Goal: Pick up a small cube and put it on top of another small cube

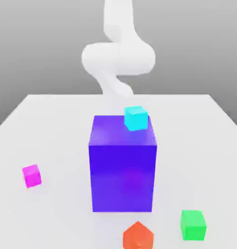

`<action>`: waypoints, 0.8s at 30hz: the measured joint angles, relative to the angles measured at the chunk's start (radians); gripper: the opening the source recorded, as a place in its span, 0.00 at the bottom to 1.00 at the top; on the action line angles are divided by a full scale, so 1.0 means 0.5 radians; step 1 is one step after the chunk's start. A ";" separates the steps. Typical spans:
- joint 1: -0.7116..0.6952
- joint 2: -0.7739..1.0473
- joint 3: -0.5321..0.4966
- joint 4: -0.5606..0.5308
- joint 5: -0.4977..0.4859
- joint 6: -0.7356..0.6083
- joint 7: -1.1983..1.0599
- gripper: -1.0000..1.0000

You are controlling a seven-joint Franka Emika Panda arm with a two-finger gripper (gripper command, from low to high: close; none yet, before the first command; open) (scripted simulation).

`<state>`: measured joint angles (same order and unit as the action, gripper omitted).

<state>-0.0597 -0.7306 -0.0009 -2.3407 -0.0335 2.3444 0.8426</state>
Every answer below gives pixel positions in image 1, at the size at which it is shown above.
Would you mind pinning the small green cube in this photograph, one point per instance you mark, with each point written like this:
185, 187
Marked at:
193, 225

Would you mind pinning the small orange cube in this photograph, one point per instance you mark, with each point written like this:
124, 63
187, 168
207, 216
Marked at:
138, 236

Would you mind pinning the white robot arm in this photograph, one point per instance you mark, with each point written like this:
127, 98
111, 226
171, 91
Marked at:
118, 58

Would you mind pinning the small cyan cube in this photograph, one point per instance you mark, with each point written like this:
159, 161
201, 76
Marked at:
136, 118

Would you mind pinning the large purple box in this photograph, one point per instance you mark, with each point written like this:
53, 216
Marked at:
122, 175

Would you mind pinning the small magenta cube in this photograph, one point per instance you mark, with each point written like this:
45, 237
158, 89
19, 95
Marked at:
32, 176

